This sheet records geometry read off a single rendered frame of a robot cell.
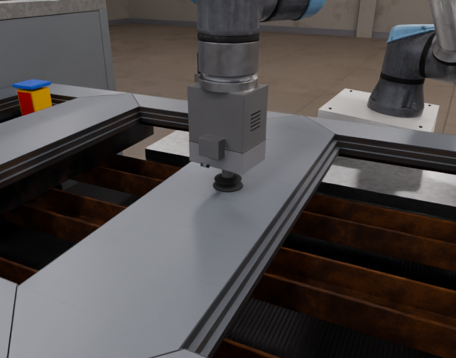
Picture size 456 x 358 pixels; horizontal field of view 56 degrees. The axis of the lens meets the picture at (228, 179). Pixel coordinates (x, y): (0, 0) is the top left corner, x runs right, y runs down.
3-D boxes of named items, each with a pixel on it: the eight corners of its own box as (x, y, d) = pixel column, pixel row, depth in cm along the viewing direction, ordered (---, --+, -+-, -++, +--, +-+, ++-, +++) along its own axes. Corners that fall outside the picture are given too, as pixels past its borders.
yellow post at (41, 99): (47, 168, 106) (32, 91, 98) (33, 165, 108) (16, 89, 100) (62, 161, 110) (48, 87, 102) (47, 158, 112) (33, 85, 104)
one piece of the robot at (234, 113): (167, 59, 50) (173, 183, 57) (231, 67, 46) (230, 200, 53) (212, 48, 58) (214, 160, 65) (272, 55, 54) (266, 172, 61)
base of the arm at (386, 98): (378, 98, 131) (386, 65, 126) (429, 109, 123) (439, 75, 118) (358, 108, 120) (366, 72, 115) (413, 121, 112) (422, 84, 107)
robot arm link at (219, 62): (239, 45, 47) (180, 40, 51) (239, 87, 49) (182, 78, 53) (270, 38, 53) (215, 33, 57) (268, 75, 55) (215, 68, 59)
